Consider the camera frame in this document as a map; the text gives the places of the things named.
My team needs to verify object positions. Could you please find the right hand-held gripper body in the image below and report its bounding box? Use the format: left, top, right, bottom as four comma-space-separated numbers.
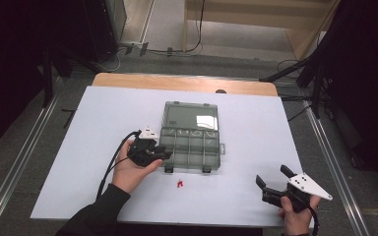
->
283, 172, 334, 214

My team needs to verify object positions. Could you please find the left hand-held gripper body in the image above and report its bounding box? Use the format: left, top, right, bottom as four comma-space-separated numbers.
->
126, 126, 165, 168

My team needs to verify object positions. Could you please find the grey transparent compartment box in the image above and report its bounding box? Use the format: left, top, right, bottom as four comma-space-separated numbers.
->
158, 100, 226, 174

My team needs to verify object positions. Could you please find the person's left hand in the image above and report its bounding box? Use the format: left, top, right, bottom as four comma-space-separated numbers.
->
111, 139, 164, 195

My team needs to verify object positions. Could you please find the person's right hand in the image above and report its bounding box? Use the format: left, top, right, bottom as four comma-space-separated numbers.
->
278, 195, 323, 236

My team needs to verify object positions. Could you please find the white table cover sheet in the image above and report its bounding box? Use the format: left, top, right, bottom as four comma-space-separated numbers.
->
30, 86, 319, 229

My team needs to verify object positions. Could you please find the black bent rod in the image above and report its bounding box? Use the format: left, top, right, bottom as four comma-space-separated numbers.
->
61, 107, 79, 130

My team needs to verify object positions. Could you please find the black metal tripod stand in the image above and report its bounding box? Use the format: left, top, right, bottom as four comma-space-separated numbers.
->
259, 3, 346, 120

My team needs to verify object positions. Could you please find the black curtain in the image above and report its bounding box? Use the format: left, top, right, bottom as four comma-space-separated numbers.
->
0, 0, 90, 158
321, 0, 378, 195

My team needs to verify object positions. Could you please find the black cabinet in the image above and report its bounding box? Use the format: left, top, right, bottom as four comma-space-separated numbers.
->
82, 0, 128, 63

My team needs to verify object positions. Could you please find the light wooden shelf unit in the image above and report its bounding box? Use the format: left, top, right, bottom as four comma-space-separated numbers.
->
181, 0, 343, 62

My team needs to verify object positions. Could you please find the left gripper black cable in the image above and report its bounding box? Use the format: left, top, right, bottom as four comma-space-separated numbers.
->
95, 130, 142, 201

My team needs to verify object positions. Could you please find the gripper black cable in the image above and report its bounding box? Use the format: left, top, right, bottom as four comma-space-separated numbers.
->
308, 206, 320, 236
95, 130, 142, 201

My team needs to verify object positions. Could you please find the aluminium floor rail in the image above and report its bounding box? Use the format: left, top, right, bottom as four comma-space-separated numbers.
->
303, 99, 372, 236
0, 94, 62, 235

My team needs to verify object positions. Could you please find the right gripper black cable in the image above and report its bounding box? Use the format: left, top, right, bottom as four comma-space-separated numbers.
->
308, 206, 320, 236

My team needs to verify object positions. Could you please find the black hanging cable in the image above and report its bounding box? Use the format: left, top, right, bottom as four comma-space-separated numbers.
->
147, 0, 208, 56

